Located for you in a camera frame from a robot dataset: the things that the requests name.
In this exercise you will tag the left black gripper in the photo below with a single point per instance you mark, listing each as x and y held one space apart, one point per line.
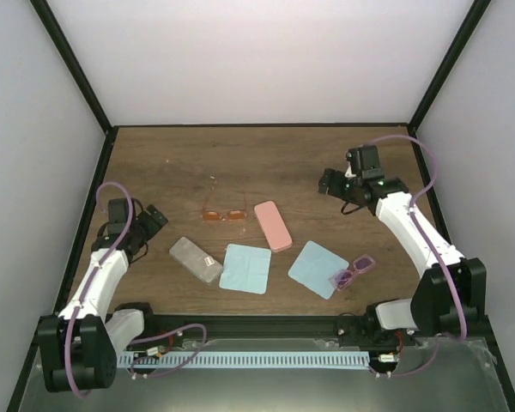
152 225

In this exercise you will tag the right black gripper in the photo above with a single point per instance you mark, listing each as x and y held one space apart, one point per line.
336 188

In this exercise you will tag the pink glasses case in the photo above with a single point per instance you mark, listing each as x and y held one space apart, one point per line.
273 226

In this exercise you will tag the blue cleaning cloth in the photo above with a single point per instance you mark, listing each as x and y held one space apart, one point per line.
246 269
315 266

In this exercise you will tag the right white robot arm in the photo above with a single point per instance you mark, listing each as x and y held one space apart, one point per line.
451 293

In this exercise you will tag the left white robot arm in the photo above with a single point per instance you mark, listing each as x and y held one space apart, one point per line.
81 345

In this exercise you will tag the orange sunglasses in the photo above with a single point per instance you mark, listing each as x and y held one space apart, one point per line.
237 214

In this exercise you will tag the purple sunglasses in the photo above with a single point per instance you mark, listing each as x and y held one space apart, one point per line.
344 278

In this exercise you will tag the grey glasses case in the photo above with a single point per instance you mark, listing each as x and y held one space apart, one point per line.
197 261

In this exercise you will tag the black aluminium frame rail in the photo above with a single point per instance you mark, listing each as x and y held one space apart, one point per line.
348 329

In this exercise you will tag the blue slotted cable duct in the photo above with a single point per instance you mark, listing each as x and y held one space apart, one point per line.
338 360

